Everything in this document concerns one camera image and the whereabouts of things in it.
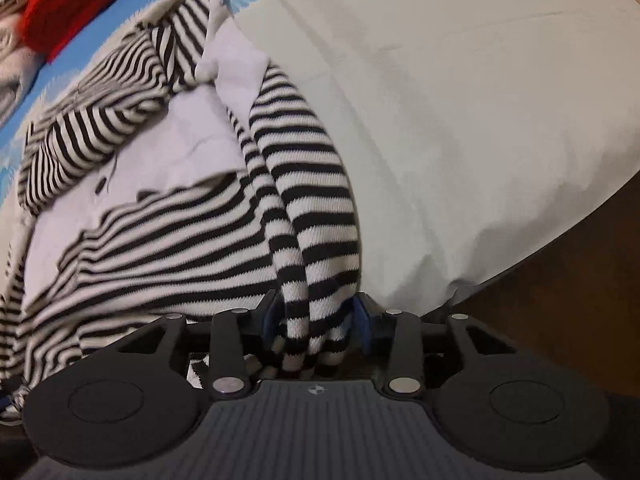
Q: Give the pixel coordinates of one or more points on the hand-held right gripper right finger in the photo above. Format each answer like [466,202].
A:
[361,327]

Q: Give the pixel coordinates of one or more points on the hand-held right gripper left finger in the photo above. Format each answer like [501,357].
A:
[270,321]

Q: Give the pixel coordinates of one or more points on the striped hooded sweater white vest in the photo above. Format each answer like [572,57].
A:
[200,240]

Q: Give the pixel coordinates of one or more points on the blue printed bed sheet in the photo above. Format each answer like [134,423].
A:
[450,110]

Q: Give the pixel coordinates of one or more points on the white speckled folded quilt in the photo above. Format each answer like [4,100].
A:
[15,75]

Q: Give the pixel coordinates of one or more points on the red folded blanket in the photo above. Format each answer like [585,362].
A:
[65,15]

